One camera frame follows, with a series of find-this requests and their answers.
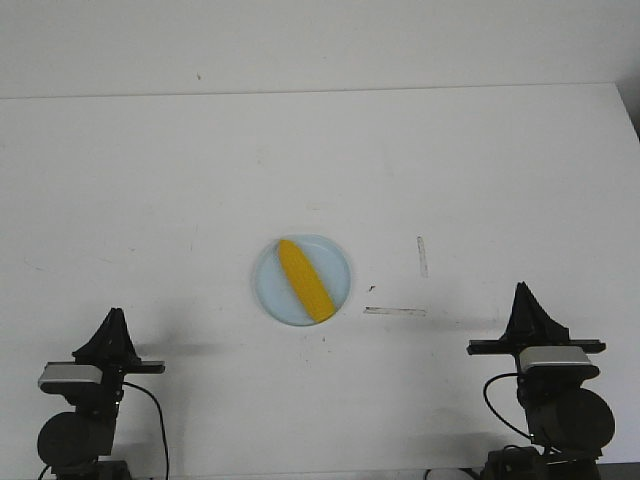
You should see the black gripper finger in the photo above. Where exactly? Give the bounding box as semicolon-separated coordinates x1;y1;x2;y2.
500;282;526;343
524;285;570;342
72;308;120;358
118;308;141;362

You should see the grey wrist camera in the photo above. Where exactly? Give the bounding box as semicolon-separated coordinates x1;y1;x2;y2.
518;346;593;373
38;362;103;395

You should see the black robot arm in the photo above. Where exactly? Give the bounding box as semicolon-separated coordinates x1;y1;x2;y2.
37;307;170;479
152;283;615;479

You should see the light blue round plate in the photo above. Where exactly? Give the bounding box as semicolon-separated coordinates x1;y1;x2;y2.
252;234;351;327

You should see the yellow corn cob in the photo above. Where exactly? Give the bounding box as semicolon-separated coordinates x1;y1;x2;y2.
278;239;336;323

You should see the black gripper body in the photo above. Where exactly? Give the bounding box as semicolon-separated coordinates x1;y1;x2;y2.
62;361;165;418
467;339;606;406

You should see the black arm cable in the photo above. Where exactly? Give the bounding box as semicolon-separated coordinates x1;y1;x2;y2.
122;381;170;480
483;372;531;442

